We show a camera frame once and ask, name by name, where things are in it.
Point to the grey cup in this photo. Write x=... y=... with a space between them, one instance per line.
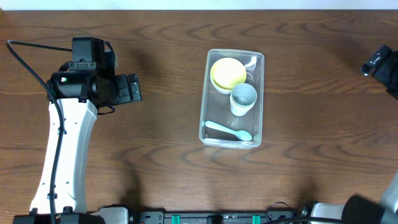
x=244 y=95

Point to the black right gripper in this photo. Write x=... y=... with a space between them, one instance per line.
x=376 y=62

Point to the white plastic fork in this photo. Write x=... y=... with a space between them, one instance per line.
x=228 y=144

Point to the mint green spoon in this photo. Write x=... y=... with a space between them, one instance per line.
x=241 y=134

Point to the white bowl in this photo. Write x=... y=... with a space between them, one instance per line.
x=220 y=89

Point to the yellow bowl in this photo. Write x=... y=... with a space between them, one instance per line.
x=228 y=72

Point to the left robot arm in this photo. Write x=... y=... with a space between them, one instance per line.
x=60 y=197

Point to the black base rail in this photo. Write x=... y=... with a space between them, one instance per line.
x=277 y=211

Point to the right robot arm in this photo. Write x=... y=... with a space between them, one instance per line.
x=358 y=209

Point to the clear plastic container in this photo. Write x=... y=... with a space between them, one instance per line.
x=215 y=106

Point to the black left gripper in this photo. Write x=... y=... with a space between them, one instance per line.
x=127 y=96

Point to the white cup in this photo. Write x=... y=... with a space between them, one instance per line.
x=239 y=110

